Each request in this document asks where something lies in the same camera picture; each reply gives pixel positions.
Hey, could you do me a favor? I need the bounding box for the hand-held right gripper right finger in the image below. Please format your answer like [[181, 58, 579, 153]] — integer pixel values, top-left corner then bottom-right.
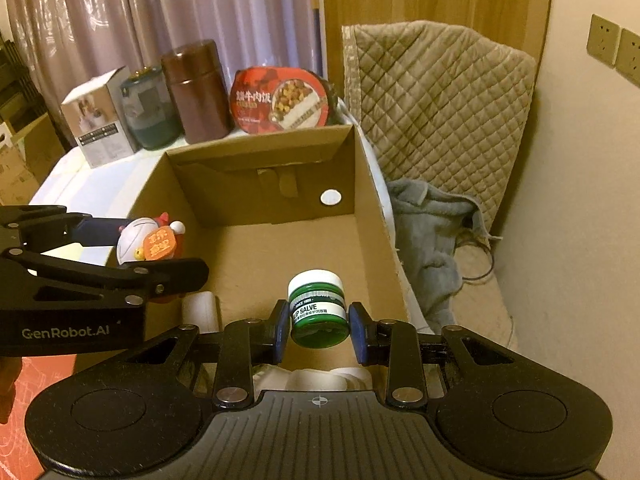
[[348, 302, 523, 409]]

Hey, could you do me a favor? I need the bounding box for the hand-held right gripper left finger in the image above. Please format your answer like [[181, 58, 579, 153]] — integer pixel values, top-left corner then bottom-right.
[[117, 300, 292, 409]]

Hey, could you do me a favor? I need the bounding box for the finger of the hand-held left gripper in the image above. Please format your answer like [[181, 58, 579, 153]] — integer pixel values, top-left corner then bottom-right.
[[0, 204, 126, 250], [0, 249, 210, 307]]

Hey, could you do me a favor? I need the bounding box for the round-headed toy figurine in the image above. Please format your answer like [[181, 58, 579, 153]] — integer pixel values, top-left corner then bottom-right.
[[116, 212, 188, 305]]

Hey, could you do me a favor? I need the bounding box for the small green salve jar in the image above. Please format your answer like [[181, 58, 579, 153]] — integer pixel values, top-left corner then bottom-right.
[[287, 269, 351, 349]]

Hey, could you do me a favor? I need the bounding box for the cardboard box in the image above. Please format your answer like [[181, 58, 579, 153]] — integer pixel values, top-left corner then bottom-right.
[[106, 124, 412, 392]]

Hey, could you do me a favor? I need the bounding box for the pastel checked tablecloth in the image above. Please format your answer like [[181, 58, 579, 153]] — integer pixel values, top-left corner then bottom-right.
[[29, 142, 168, 243]]

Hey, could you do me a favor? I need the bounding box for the large brown shipping carton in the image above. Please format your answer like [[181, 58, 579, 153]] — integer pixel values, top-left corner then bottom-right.
[[0, 110, 67, 207]]

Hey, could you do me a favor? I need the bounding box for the white product box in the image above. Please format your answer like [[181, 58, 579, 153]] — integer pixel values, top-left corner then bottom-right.
[[60, 65, 141, 169]]

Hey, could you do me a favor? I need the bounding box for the grey towel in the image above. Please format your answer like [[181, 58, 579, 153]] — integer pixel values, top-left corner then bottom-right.
[[386, 178, 492, 332]]

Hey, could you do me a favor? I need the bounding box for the green glass jar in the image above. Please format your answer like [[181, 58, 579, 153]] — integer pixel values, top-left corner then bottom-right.
[[121, 65, 182, 151]]

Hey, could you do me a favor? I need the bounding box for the brown metal canister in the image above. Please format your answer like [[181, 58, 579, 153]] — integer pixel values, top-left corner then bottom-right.
[[160, 39, 235, 145]]

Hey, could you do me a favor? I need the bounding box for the red instant meal bowl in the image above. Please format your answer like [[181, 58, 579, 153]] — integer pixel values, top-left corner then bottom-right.
[[229, 65, 335, 135]]

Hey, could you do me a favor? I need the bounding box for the pink curtain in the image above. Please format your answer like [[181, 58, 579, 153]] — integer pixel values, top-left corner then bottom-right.
[[0, 0, 323, 126]]

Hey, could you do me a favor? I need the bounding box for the beige quilted chair cover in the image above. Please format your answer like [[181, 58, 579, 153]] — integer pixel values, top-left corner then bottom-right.
[[341, 22, 537, 243]]

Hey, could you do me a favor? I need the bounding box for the thin cable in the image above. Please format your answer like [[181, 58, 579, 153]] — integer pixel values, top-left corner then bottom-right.
[[452, 230, 518, 356]]

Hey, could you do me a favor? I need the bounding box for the beige wall socket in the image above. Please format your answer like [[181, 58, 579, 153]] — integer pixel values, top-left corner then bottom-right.
[[585, 13, 621, 69], [615, 27, 640, 87]]

